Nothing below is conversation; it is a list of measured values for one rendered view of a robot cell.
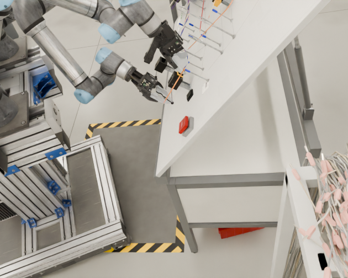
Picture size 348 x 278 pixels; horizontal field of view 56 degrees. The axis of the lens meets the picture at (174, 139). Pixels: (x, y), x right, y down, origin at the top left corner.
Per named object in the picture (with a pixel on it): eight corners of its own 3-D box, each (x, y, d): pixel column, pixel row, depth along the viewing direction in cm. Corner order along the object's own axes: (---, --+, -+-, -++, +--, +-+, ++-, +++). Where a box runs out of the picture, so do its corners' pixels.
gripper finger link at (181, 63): (194, 70, 125) (180, 52, 121) (182, 79, 127) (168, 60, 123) (195, 67, 127) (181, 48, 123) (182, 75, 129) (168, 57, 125)
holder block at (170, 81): (176, 85, 137) (167, 81, 135) (182, 74, 133) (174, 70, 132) (176, 90, 134) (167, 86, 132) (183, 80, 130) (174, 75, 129)
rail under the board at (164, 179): (157, 185, 140) (153, 176, 135) (175, 32, 215) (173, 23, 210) (169, 184, 139) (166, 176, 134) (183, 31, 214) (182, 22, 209)
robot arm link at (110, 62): (103, 53, 142) (105, 41, 135) (124, 67, 143) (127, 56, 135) (93, 64, 139) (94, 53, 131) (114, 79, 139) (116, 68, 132)
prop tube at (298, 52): (305, 116, 122) (293, 52, 101) (304, 111, 124) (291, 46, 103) (314, 113, 121) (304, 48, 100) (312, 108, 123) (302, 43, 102)
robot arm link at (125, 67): (116, 77, 140) (127, 62, 141) (125, 83, 140) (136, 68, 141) (115, 71, 132) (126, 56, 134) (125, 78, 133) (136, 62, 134)
